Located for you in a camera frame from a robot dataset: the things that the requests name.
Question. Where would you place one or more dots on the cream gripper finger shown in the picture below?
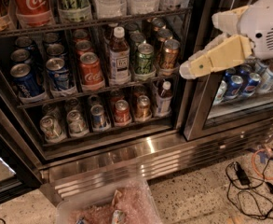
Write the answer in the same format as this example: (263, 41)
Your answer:
(221, 53)
(228, 21)

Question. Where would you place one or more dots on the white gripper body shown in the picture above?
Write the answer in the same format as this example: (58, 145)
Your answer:
(264, 25)

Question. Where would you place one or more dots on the front gold can middle shelf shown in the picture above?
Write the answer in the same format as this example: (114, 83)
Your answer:
(169, 55)

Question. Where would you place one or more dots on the gold can shelf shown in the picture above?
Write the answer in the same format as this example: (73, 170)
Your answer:
(169, 55)
(143, 111)

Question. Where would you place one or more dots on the front green can middle shelf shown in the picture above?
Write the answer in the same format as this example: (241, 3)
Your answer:
(144, 59)

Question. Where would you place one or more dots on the small bottle bottom shelf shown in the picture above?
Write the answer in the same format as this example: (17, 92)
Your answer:
(163, 95)

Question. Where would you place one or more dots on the gold can bottom shelf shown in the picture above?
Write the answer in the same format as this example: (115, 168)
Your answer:
(143, 111)

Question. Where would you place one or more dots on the red can bottom shelf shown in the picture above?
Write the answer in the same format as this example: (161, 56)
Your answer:
(122, 112)

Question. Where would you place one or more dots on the steel fridge base grille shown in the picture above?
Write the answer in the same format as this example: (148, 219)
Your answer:
(149, 158)

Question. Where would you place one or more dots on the front red cola can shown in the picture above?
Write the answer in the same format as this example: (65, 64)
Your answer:
(91, 73)

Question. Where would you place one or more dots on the blue can bottom shelf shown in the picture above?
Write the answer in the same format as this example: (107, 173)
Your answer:
(98, 116)

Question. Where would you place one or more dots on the blue white pepsi can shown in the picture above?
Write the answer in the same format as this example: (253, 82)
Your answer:
(60, 77)

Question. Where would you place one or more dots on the white green can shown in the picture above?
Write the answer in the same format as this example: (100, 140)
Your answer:
(52, 129)
(76, 124)

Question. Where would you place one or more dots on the red cola can top shelf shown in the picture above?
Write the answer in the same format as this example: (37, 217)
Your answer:
(36, 11)

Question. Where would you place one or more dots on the white green can bottom left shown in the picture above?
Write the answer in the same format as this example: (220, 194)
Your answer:
(52, 129)

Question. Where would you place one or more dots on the front blue pepsi can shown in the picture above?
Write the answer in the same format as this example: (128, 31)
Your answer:
(26, 80)

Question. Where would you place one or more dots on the brown tea bottle white cap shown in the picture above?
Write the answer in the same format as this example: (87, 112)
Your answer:
(119, 55)

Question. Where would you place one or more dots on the clear plastic bin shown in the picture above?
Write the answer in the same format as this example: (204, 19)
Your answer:
(128, 201)

